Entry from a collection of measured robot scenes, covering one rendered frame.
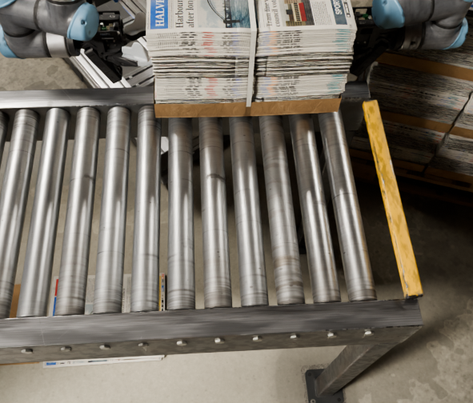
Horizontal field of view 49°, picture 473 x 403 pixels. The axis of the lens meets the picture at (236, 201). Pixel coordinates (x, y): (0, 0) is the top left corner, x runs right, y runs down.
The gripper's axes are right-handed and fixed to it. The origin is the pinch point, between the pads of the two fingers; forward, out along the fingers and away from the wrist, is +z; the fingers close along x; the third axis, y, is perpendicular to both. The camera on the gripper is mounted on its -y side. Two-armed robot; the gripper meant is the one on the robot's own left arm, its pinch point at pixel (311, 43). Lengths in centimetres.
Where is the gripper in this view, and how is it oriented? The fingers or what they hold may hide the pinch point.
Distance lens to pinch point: 127.9
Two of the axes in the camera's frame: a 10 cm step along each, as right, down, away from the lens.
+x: 0.7, 8.4, -5.3
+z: -10.0, 0.5, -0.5
